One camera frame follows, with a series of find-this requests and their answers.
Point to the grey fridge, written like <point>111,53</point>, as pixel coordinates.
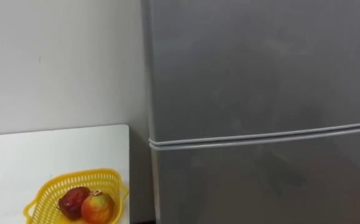
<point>261,93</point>

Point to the red yellow apple soft toy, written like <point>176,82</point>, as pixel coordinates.
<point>97,208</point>

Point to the dark red apple soft toy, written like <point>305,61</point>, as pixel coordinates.
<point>71,202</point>

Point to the yellow plastic basket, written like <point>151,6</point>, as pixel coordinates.
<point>49,193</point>

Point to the white table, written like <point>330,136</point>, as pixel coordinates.
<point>27,155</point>

